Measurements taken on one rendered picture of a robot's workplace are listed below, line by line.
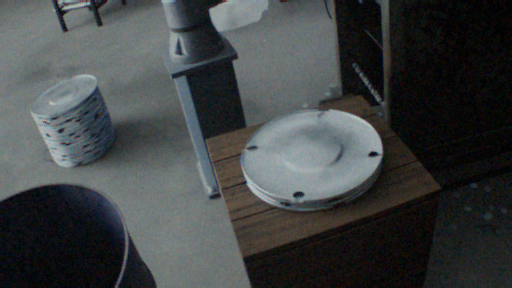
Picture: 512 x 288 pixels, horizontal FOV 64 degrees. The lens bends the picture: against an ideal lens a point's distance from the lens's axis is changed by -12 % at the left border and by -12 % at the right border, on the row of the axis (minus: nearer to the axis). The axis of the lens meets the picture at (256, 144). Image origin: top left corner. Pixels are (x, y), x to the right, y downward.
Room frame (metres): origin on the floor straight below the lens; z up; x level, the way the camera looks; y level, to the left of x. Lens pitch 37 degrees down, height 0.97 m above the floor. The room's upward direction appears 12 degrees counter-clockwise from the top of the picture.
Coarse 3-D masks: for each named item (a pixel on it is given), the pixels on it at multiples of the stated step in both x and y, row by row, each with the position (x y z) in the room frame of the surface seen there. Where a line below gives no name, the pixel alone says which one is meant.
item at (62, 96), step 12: (60, 84) 1.65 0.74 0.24; (72, 84) 1.61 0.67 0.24; (84, 84) 1.58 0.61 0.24; (96, 84) 1.55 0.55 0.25; (36, 96) 1.58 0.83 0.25; (48, 96) 1.56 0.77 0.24; (60, 96) 1.52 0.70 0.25; (72, 96) 1.50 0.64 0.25; (84, 96) 1.48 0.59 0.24; (36, 108) 1.49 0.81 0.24; (48, 108) 1.46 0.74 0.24; (60, 108) 1.43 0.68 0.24; (72, 108) 1.41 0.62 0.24
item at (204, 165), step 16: (224, 48) 1.15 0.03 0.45; (176, 64) 1.11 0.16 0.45; (192, 64) 1.09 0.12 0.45; (208, 64) 1.08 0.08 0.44; (224, 64) 1.10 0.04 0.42; (176, 80) 1.10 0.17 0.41; (192, 80) 1.08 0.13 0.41; (208, 80) 1.09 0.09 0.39; (224, 80) 1.10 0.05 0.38; (192, 96) 1.08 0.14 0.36; (208, 96) 1.09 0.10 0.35; (224, 96) 1.10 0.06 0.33; (192, 112) 1.09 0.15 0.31; (208, 112) 1.09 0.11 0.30; (224, 112) 1.10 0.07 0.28; (240, 112) 1.12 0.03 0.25; (192, 128) 1.10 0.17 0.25; (208, 128) 1.08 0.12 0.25; (224, 128) 1.09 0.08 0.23; (240, 128) 1.11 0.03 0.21; (208, 160) 1.08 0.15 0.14; (208, 176) 1.09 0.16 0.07; (208, 192) 1.08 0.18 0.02
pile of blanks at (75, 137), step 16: (96, 96) 1.51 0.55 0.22; (64, 112) 1.40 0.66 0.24; (80, 112) 1.42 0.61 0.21; (96, 112) 1.47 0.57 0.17; (48, 128) 1.40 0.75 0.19; (64, 128) 1.40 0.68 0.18; (80, 128) 1.41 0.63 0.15; (96, 128) 1.45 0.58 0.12; (112, 128) 1.54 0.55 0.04; (48, 144) 1.45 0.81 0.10; (64, 144) 1.39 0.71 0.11; (80, 144) 1.40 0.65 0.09; (96, 144) 1.43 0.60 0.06; (112, 144) 1.49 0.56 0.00; (64, 160) 1.41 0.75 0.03; (80, 160) 1.39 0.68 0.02
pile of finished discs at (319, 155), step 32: (288, 128) 0.82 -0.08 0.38; (320, 128) 0.80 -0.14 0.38; (352, 128) 0.77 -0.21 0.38; (256, 160) 0.74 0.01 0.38; (288, 160) 0.71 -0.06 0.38; (320, 160) 0.69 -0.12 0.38; (352, 160) 0.67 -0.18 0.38; (256, 192) 0.67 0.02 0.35; (288, 192) 0.62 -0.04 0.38; (320, 192) 0.61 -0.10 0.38; (352, 192) 0.59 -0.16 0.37
